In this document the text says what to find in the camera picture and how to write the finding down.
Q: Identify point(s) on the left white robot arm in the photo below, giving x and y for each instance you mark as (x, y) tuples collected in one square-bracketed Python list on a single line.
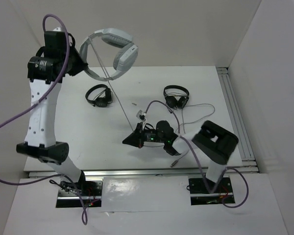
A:
[(40, 142)]

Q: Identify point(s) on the aluminium front rail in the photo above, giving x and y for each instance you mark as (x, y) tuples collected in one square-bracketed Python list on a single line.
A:
[(141, 172)]

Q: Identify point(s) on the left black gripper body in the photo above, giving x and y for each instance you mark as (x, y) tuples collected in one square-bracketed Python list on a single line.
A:
[(64, 59)]

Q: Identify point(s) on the white over-ear headphones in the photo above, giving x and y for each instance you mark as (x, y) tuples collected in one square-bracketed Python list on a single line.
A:
[(113, 46)]

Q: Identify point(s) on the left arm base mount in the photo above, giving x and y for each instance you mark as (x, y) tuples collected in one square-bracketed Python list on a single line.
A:
[(67, 196)]

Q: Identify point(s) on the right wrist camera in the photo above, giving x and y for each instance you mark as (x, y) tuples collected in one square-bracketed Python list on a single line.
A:
[(141, 115)]

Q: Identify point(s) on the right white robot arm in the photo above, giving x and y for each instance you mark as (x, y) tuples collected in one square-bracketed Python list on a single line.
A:
[(215, 142)]

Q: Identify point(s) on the black headphones left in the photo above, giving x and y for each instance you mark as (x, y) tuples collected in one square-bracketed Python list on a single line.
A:
[(103, 99)]

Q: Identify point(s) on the black headphones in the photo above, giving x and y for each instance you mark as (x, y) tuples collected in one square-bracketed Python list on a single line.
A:
[(103, 99), (176, 100)]

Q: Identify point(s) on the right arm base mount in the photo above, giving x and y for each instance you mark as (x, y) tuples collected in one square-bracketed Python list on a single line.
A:
[(200, 196)]

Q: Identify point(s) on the aluminium side rail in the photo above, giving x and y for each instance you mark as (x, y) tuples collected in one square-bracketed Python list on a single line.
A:
[(244, 146)]

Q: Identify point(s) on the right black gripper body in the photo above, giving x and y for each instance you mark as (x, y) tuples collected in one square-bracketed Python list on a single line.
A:
[(150, 135)]

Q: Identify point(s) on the black headphones right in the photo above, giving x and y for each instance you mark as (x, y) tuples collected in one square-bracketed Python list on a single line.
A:
[(176, 100)]

